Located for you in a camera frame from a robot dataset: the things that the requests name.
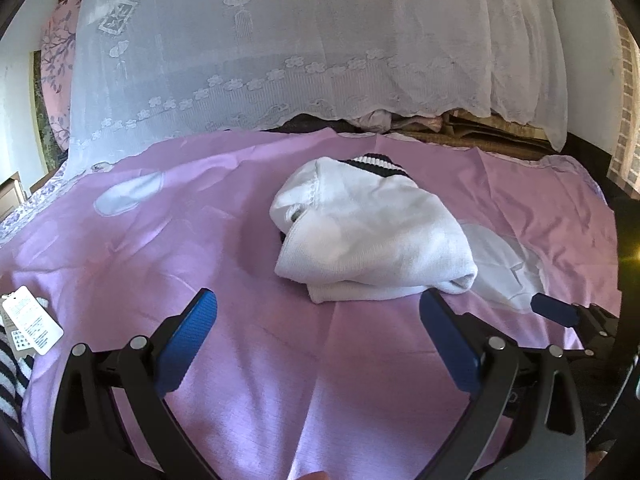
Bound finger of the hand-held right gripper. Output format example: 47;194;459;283
530;292;622;348

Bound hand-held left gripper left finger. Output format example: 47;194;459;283
50;287;219;480

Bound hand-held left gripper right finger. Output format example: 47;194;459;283
419;289;587;480

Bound white knit sweater black trim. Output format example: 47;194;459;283
270;152;479;305

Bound pile of folded pale clothes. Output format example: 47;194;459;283
350;107;451;136

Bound purple bed sheet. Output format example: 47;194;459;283
0;127;623;480

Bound dark furniture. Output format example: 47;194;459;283
565;130;640;311

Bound white paper clothing tags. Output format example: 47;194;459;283
0;285;65;358

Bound black white striped garment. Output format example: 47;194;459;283
0;300;48;441

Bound brown patterned mat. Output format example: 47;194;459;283
390;110;561;153

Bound lavender floral bed sheet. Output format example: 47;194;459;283
0;160;116;246

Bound brick pattern curtain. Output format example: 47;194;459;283
605;5;640;191

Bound wooden nightstand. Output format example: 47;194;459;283
0;170;48;213

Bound dark cloth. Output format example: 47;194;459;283
270;112;361;136

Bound white lace cover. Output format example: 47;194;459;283
67;0;571;166

